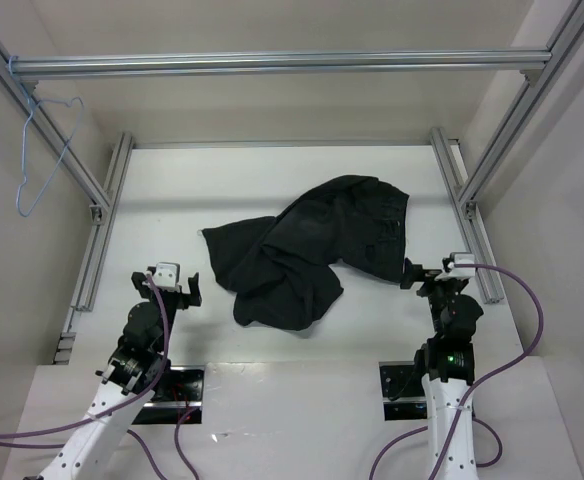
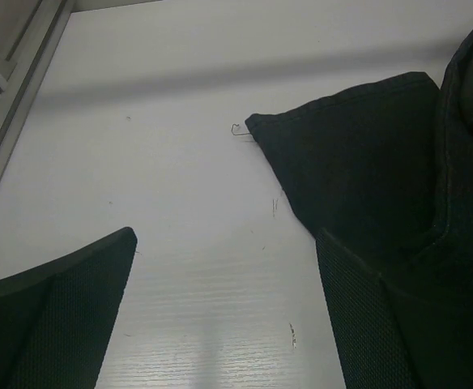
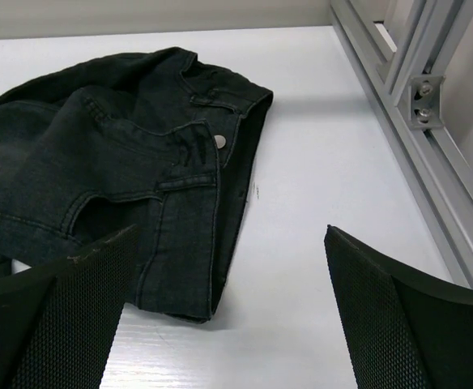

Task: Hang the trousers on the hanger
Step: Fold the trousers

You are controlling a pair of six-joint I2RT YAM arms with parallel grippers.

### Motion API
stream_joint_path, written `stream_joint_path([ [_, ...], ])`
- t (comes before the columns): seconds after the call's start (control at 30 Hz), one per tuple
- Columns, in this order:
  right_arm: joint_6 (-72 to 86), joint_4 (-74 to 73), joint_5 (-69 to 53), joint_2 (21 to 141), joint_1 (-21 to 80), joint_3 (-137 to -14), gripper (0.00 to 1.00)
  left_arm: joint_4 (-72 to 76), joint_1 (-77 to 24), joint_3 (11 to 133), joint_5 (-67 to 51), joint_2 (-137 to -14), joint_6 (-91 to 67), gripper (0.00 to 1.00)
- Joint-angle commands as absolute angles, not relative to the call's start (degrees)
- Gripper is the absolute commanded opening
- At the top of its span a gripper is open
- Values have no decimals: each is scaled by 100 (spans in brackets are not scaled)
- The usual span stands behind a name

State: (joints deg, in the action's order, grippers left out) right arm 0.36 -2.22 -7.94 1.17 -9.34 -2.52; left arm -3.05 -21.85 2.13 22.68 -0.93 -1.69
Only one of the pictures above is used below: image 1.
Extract black trousers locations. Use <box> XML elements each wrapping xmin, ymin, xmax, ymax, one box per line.
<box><xmin>202</xmin><ymin>175</ymin><xmax>409</xmax><ymax>331</ymax></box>

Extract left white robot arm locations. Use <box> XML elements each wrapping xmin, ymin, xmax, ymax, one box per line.
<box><xmin>36</xmin><ymin>262</ymin><xmax>202</xmax><ymax>479</ymax></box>

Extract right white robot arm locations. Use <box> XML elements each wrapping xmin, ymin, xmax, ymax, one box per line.
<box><xmin>400</xmin><ymin>253</ymin><xmax>484</xmax><ymax>479</ymax></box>

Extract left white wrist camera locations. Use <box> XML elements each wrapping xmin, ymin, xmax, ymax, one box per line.
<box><xmin>146</xmin><ymin>262</ymin><xmax>180</xmax><ymax>291</ymax></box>

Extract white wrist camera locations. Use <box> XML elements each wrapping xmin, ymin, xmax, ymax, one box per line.
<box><xmin>435</xmin><ymin>252</ymin><xmax>475</xmax><ymax>281</ymax></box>
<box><xmin>146</xmin><ymin>262</ymin><xmax>180</xmax><ymax>291</ymax></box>

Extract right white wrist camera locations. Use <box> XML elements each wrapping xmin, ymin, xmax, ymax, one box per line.
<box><xmin>435</xmin><ymin>252</ymin><xmax>475</xmax><ymax>281</ymax></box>

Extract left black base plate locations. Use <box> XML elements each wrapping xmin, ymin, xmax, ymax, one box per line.
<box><xmin>133</xmin><ymin>366</ymin><xmax>205</xmax><ymax>425</ymax></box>

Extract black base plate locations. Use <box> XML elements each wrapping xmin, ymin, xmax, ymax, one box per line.
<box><xmin>133</xmin><ymin>366</ymin><xmax>205</xmax><ymax>425</ymax></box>
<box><xmin>378</xmin><ymin>360</ymin><xmax>477</xmax><ymax>422</ymax></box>

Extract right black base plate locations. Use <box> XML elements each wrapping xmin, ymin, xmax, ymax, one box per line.
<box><xmin>378</xmin><ymin>360</ymin><xmax>477</xmax><ymax>422</ymax></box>

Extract light blue wire hanger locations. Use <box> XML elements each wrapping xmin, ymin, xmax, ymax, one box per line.
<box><xmin>16</xmin><ymin>96</ymin><xmax>85</xmax><ymax>218</ymax></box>

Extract aluminium frame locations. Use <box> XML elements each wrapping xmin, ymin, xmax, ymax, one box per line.
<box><xmin>0</xmin><ymin>0</ymin><xmax>584</xmax><ymax>366</ymax></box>

